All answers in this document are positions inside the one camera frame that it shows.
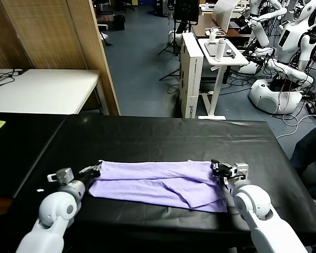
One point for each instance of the white humanoid robot raised arm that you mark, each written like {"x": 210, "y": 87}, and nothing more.
{"x": 260, "y": 34}

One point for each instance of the black side table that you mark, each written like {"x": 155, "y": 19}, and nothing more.
{"x": 21, "y": 158}

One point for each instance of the white rectangular table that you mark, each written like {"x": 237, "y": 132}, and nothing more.
{"x": 42, "y": 89}

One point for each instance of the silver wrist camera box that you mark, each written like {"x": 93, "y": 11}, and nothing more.
{"x": 242, "y": 170}
{"x": 64, "y": 175}

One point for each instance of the white standing desk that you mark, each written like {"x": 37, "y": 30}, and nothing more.
{"x": 237, "y": 62}

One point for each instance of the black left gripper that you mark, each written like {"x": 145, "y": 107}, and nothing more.
{"x": 90, "y": 177}

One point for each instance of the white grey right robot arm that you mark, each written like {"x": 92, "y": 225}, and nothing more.
{"x": 252, "y": 205}

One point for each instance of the tall white cardboard box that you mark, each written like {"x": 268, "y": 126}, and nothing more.
{"x": 192, "y": 79}

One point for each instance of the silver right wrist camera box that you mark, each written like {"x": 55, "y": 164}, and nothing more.
{"x": 242, "y": 170}

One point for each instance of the small black desk device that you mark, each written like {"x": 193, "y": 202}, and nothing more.
{"x": 231, "y": 54}

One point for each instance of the lavender t-shirt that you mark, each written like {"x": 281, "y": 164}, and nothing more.
{"x": 152, "y": 182}

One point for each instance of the black plastic table cover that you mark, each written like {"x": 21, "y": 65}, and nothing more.
{"x": 160, "y": 137}

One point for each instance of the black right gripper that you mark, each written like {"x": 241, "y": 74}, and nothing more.
{"x": 226, "y": 172}

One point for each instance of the wooden folding screen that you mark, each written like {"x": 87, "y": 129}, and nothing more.
{"x": 55, "y": 34}

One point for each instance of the black power strip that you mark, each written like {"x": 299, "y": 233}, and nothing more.
{"x": 311, "y": 108}

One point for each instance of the black monitor stand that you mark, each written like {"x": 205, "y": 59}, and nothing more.
{"x": 176, "y": 34}

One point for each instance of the black monitor screen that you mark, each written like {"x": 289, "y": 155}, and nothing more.
{"x": 185, "y": 10}

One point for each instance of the white curved panel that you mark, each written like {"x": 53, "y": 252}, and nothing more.
{"x": 223, "y": 15}

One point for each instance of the white water bottle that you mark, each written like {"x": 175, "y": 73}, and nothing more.
{"x": 220, "y": 50}

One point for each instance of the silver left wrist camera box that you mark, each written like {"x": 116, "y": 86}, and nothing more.
{"x": 64, "y": 175}

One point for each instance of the brown wooden desk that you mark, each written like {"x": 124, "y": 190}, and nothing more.
{"x": 200, "y": 30}

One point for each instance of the black bin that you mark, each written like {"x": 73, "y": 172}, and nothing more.
{"x": 119, "y": 23}

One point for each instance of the black crate red print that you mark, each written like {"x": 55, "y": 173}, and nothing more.
{"x": 105, "y": 19}

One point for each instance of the black floor tripod legs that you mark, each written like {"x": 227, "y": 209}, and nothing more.
{"x": 171, "y": 74}

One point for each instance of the white humanoid robot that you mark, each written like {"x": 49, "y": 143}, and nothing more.
{"x": 289, "y": 42}

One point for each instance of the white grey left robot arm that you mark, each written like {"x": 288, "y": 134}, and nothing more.
{"x": 58, "y": 208}

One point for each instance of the person leg blue jeans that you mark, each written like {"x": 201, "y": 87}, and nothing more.
{"x": 305, "y": 150}

